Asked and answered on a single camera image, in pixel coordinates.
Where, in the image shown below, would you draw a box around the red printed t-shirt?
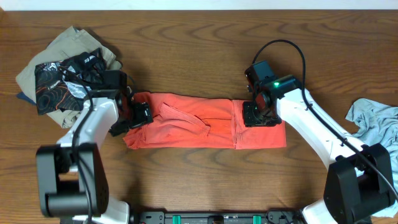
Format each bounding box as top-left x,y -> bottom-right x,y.
123,92 -> 287,149

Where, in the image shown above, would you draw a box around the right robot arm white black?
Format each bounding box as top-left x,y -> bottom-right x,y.
243,75 -> 397,223

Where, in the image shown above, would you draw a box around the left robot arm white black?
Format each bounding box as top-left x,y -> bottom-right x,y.
35,90 -> 153,223

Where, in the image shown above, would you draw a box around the black orange patterned shorts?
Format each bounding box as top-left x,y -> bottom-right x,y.
34,48 -> 109,115

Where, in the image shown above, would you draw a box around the khaki folded trousers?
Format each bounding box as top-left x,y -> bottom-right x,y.
16,26 -> 122,129

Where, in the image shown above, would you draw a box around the dark blue folded garment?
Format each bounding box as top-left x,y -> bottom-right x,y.
16,92 -> 36,105

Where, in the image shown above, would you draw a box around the light blue grey garment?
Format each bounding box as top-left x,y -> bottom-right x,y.
345,98 -> 398,218

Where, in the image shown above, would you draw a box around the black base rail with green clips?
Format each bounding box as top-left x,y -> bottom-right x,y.
129,210 -> 306,224

